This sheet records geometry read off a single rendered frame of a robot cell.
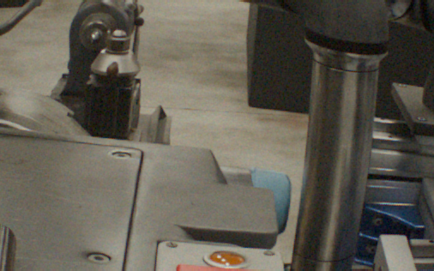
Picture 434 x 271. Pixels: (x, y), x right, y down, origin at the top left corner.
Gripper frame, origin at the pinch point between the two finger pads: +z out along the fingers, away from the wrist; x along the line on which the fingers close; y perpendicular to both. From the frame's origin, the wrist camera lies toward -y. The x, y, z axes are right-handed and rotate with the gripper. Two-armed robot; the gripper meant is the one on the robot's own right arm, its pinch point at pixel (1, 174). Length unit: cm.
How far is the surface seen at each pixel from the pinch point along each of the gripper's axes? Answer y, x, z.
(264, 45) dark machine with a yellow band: 450, -72, -52
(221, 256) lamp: -58, 17, -27
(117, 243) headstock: -57, 17, -20
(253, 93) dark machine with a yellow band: 450, -99, -49
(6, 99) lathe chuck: -20.2, 15.4, -4.6
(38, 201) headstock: -52, 17, -14
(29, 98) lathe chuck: -18.0, 15.1, -6.9
